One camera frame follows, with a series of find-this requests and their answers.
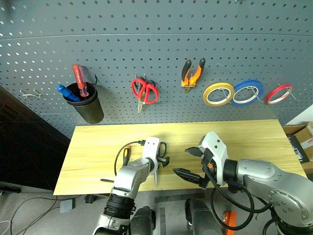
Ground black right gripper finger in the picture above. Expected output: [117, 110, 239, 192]
[173, 167, 205, 184]
[185, 146, 203, 159]

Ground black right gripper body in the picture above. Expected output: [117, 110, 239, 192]
[198, 148, 217, 189]

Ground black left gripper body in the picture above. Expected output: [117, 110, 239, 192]
[157, 156, 171, 168]

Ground yellow tape roll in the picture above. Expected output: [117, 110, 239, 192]
[202, 82, 235, 107]

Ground blue tape roll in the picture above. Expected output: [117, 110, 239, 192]
[230, 79, 265, 107]

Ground red tape roll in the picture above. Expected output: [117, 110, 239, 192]
[265, 84, 293, 105]

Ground grey perforated pegboard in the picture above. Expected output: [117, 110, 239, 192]
[0, 0, 313, 139]

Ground black and orange screwdriver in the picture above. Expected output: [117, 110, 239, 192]
[122, 145, 132, 167]

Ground dark rounded shape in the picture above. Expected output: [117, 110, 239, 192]
[129, 206, 157, 235]
[184, 198, 222, 235]

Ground silver metal peg hook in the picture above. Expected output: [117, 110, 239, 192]
[217, 87, 232, 104]
[278, 83, 303, 102]
[245, 86, 265, 102]

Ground light wooden table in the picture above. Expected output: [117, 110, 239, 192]
[53, 119, 308, 196]

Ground orange and black pliers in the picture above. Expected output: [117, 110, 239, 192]
[180, 57, 206, 93]

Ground black cup holder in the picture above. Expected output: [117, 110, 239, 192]
[63, 82, 105, 125]

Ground brown cardboard box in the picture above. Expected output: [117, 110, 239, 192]
[283, 122, 313, 157]

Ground small grey floor box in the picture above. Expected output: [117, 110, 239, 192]
[59, 198, 75, 213]

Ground dark wooden cabinet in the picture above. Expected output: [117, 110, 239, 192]
[0, 83, 71, 194]

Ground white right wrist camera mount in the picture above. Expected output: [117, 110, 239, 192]
[198, 131, 229, 186]

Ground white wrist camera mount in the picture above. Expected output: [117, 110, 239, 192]
[141, 137, 161, 169]
[198, 131, 229, 186]

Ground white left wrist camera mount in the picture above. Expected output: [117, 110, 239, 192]
[141, 137, 161, 169]

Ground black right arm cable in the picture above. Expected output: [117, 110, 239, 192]
[202, 164, 272, 231]

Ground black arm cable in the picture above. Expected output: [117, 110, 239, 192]
[113, 140, 147, 177]
[202, 164, 272, 231]

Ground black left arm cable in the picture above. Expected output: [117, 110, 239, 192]
[113, 140, 147, 177]

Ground red-handled scissors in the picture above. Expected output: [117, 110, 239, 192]
[131, 77, 159, 115]

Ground red clear-handled screwdriver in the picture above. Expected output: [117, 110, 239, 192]
[71, 64, 89, 97]

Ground bent silver wire hook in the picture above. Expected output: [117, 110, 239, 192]
[20, 89, 42, 99]

